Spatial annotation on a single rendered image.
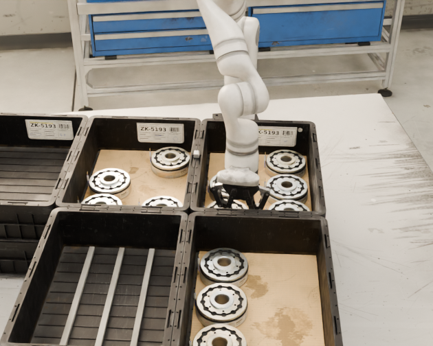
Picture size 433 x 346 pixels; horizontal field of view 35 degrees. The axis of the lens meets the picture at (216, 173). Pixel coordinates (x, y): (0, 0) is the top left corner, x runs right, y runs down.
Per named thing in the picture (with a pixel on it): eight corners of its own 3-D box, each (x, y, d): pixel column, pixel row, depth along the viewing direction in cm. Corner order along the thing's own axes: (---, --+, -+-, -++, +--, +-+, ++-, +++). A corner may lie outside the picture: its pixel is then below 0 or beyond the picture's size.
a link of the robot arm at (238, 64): (276, 105, 141) (259, 42, 144) (236, 112, 139) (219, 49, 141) (266, 115, 148) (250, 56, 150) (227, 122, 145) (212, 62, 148)
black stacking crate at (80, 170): (95, 152, 191) (90, 117, 185) (201, 155, 190) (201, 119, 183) (60, 246, 159) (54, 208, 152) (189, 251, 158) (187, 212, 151)
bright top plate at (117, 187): (93, 169, 176) (93, 167, 176) (132, 170, 176) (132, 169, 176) (85, 193, 168) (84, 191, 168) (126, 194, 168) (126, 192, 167)
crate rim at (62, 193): (91, 122, 186) (89, 114, 184) (201, 125, 185) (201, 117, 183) (54, 215, 153) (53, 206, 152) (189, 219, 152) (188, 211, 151)
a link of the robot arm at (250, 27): (262, 12, 190) (260, 68, 200) (229, 9, 192) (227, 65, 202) (256, 26, 183) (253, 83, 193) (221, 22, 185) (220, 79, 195)
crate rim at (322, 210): (201, 125, 185) (201, 117, 183) (314, 128, 183) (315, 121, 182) (189, 219, 152) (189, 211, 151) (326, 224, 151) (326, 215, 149)
